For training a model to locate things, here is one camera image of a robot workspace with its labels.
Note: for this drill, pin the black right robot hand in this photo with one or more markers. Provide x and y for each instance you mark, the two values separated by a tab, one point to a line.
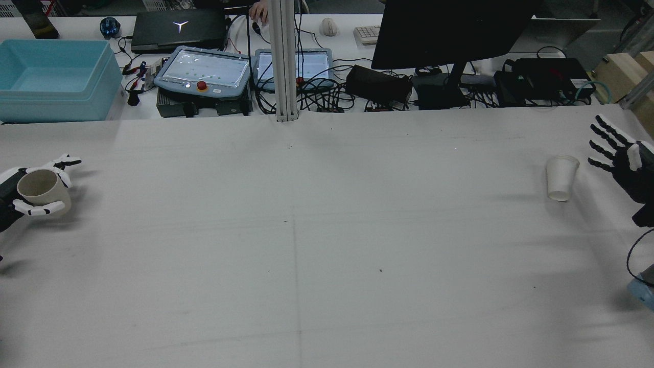
636	171

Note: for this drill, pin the bare person hand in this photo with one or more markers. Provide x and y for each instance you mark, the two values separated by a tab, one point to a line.
259	11

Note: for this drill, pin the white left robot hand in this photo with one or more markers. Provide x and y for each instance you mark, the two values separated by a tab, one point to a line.
7	199

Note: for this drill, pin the beige cup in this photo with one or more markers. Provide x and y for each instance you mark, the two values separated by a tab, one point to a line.
43	189

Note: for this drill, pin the grey computer mouse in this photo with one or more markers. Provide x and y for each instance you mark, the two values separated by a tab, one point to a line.
329	26

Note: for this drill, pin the white paper cup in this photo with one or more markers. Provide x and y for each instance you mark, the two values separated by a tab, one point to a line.
561	179

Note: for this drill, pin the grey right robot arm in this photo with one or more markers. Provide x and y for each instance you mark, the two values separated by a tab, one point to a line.
645	294

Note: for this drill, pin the teach pendant without button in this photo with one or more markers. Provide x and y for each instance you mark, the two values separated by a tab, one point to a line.
311	66

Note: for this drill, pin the aluminium profile bar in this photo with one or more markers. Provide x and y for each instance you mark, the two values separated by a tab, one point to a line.
638	94

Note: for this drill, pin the teach pendant with red button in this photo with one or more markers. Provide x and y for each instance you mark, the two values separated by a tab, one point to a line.
204	71

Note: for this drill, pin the black laptop with logo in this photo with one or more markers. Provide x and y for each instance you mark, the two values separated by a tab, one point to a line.
173	33

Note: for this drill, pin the black controller box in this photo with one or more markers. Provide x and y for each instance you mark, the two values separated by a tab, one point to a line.
230	107

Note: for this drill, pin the wooden box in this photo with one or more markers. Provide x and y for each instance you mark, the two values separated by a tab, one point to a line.
621	71

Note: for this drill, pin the beige keyboard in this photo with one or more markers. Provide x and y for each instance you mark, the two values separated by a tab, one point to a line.
367	35

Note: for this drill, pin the black adapter with orange clips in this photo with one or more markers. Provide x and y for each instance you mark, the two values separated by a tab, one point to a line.
329	109
383	107

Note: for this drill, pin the light blue plastic bin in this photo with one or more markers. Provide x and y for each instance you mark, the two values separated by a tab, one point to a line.
51	76

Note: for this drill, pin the black device box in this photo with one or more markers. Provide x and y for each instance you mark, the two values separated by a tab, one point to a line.
541	79

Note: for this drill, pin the black power brick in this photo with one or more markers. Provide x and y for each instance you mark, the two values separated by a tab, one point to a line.
378	84

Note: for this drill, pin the shiny blue object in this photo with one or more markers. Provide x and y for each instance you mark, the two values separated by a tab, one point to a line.
109	26

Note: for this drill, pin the grey panel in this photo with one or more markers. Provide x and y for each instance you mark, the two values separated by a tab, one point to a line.
567	33

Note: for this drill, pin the dark container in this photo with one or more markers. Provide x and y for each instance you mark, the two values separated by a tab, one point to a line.
38	23

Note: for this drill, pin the black monitor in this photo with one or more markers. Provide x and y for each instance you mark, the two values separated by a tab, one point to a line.
449	30

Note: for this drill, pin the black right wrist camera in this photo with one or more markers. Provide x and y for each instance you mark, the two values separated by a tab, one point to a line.
645	214

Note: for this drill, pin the aluminium camera post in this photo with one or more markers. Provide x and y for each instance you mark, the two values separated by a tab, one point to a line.
283	61

